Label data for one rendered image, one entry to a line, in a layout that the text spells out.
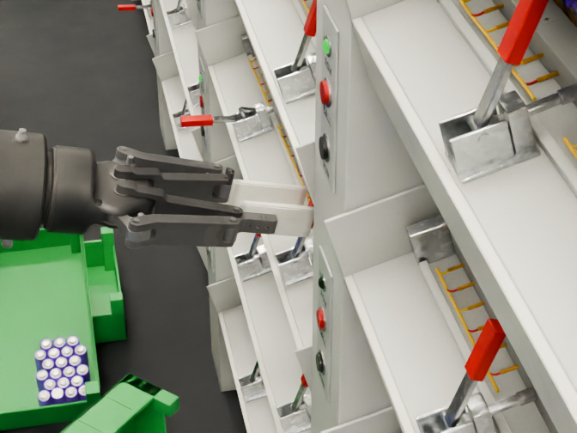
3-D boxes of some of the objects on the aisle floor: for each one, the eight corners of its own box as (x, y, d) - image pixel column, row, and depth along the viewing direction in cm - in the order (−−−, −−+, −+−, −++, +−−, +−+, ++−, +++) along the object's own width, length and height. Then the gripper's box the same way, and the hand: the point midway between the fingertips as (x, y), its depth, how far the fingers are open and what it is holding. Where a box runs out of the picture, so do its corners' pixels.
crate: (103, 417, 180) (100, 392, 173) (-40, 436, 177) (-49, 412, 170) (83, 242, 196) (81, 214, 189) (-48, 257, 193) (-57, 228, 186)
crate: (-72, 365, 189) (-81, 324, 185) (-67, 285, 205) (-76, 246, 201) (127, 340, 194) (123, 299, 189) (116, 264, 210) (112, 225, 206)
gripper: (36, 176, 116) (282, 198, 122) (42, 277, 103) (316, 296, 110) (46, 105, 112) (299, 132, 119) (54, 201, 99) (337, 226, 106)
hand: (271, 208), depth 113 cm, fingers open, 3 cm apart
